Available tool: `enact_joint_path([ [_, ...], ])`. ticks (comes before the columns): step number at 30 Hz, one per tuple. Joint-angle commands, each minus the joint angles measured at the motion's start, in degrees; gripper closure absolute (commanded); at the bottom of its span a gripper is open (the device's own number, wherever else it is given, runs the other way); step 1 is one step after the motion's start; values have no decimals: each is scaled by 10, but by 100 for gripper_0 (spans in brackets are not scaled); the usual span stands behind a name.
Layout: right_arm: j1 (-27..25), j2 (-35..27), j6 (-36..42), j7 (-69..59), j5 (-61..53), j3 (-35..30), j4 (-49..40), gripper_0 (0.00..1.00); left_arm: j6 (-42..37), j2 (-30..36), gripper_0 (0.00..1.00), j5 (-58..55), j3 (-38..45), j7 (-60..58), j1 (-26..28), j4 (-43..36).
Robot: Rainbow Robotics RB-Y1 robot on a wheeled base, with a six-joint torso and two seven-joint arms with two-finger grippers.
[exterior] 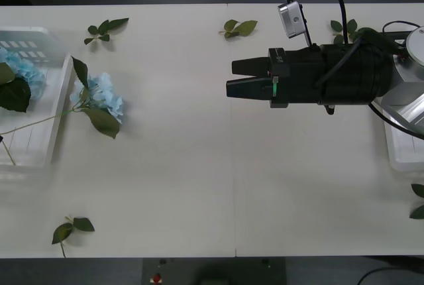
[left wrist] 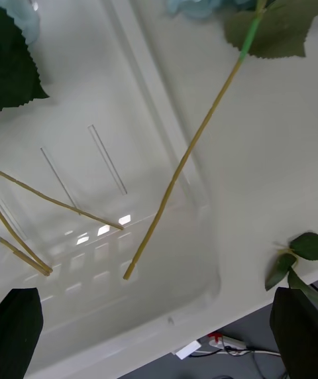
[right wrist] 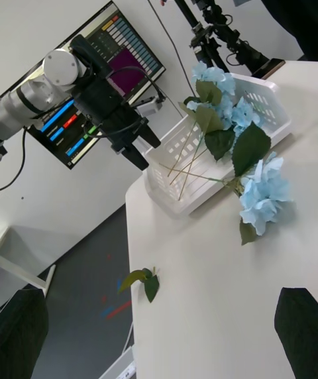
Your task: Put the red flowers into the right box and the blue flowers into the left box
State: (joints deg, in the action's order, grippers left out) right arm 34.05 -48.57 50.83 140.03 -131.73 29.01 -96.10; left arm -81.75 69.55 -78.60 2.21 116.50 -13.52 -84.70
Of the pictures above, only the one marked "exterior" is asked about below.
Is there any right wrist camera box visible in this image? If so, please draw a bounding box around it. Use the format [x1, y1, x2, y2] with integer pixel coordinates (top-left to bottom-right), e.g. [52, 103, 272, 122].
[277, 1, 308, 40]

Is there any shallow white plastic box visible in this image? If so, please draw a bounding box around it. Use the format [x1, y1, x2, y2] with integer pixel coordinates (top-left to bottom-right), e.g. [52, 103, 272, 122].
[0, 26, 74, 180]
[384, 109, 424, 175]

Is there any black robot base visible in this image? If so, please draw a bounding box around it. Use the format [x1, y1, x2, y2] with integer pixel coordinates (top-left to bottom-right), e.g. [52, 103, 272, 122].
[142, 257, 288, 285]

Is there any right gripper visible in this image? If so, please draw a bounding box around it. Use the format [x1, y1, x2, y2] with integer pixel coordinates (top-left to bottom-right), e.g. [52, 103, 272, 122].
[225, 44, 327, 109]

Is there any loose green leaf twig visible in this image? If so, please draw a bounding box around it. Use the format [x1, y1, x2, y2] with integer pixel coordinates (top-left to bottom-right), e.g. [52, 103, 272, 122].
[409, 183, 424, 220]
[51, 215, 96, 258]
[330, 19, 374, 46]
[83, 17, 130, 46]
[217, 19, 258, 39]

